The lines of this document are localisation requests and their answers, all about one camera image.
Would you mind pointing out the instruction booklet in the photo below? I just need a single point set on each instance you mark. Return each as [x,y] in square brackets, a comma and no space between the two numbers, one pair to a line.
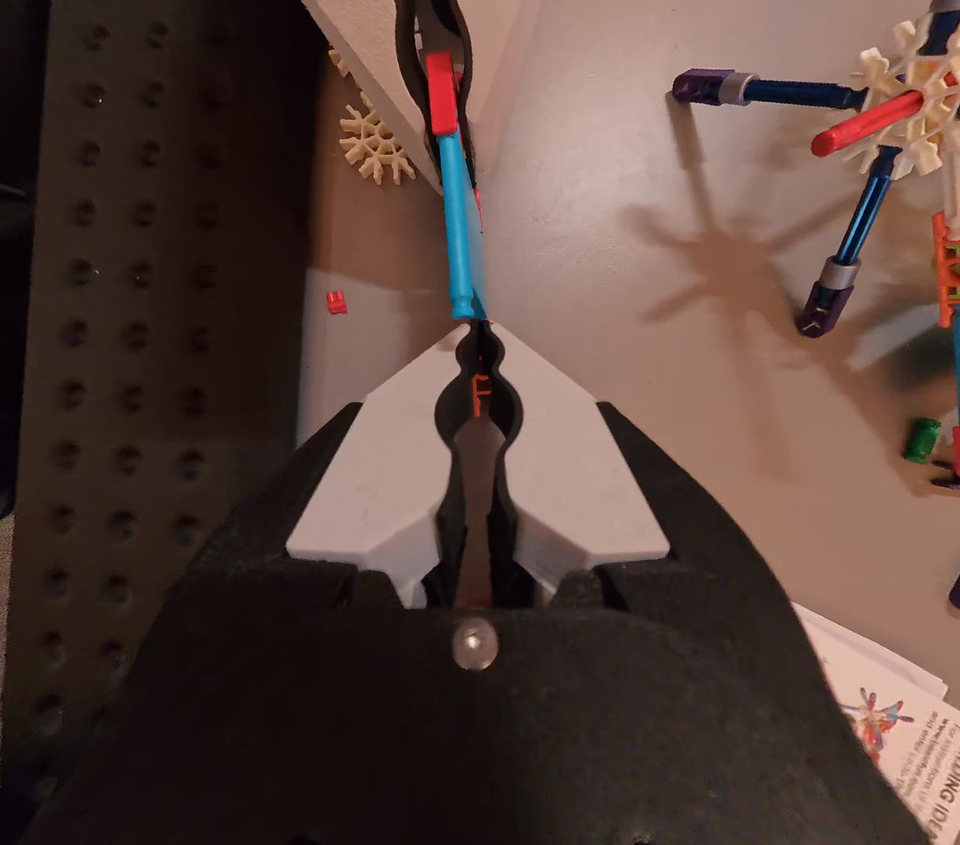
[922,770]

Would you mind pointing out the green short toy rod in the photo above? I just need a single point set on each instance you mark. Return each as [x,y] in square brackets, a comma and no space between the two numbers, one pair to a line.
[922,440]

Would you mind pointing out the red toy connector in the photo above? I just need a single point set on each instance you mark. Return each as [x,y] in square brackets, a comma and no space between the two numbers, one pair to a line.
[441,95]

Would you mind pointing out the white snowflake toy connector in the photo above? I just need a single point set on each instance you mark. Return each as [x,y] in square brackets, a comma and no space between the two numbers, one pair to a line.
[375,147]
[339,63]

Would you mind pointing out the colourful toy windmill model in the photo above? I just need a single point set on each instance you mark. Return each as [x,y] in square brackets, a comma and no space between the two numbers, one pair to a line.
[802,93]

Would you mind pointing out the small red toy piece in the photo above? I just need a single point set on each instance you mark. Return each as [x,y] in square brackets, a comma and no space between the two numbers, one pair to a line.
[337,303]

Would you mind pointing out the orange toy piece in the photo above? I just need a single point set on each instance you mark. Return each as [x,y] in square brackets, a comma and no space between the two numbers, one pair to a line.
[476,395]

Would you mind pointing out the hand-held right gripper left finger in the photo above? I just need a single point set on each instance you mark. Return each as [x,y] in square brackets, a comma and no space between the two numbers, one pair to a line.
[375,485]

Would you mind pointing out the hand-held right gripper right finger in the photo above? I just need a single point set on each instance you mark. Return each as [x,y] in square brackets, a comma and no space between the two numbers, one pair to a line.
[577,485]

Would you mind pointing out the blue toy panel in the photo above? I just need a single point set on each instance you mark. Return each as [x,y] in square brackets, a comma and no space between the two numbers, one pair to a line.
[457,222]

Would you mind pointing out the black perforated board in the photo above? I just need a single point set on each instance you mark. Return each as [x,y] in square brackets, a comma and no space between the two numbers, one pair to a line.
[150,260]

